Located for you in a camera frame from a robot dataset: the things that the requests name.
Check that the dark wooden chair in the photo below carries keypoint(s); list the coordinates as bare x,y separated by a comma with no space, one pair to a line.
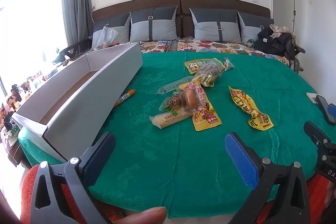
299,52

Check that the green patterned blanket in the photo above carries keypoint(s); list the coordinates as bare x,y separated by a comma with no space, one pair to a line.
157,161

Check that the black clothes pile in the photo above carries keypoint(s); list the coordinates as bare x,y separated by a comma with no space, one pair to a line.
270,43

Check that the floral bedsheet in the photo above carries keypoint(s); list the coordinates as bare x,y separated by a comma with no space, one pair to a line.
210,45

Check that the group of small figurines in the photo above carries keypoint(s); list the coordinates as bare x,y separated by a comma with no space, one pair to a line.
15,92

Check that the clear green chicken packet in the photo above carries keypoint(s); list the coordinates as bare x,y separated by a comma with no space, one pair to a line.
172,103

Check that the brown padded headboard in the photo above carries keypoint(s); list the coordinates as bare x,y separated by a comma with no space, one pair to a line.
210,2

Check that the beige corn stick packet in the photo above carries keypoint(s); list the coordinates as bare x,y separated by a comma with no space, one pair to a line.
168,119

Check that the dark armchair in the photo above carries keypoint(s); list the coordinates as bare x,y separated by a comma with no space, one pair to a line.
76,47

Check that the red and yellow snack packet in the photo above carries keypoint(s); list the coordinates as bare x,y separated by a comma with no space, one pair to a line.
207,119

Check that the gold bag of nuts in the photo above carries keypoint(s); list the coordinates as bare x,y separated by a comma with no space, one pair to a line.
208,73

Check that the beige crumpled cloth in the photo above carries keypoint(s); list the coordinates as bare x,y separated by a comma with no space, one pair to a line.
281,29

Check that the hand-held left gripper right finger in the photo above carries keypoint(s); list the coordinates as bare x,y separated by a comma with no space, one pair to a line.
240,161

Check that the grey two-tone pillow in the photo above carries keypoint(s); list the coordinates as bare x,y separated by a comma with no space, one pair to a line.
115,24
162,29
204,29
249,29

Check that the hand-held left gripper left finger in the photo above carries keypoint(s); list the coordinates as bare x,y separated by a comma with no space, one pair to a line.
99,157

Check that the yellow chicken feet packet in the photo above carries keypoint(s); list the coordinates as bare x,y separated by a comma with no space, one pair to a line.
249,108

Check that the orange sausage stick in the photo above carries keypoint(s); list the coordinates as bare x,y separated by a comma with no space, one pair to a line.
126,96

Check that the clear plastic bag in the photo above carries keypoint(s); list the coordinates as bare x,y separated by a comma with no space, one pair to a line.
105,37

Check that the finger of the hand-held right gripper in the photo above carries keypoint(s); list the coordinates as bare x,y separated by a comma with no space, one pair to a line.
315,132
331,109

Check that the phone in clear case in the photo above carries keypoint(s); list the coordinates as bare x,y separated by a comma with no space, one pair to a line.
311,96

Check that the triangular printed snack packet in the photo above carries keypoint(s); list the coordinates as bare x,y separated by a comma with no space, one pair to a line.
228,64

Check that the pink ham sausage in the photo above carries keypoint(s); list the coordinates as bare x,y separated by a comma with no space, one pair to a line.
190,99

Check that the flat yellow snack packet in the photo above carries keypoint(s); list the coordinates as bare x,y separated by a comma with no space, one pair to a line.
193,65

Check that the long clear snack packet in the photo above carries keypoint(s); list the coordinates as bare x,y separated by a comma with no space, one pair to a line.
170,86

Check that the long white cardboard box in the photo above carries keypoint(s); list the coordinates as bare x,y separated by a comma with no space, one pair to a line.
86,98

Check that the orange red towel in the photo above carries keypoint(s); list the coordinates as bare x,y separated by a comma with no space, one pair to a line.
27,187

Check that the grey curtain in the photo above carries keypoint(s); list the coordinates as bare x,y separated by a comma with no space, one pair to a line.
77,3

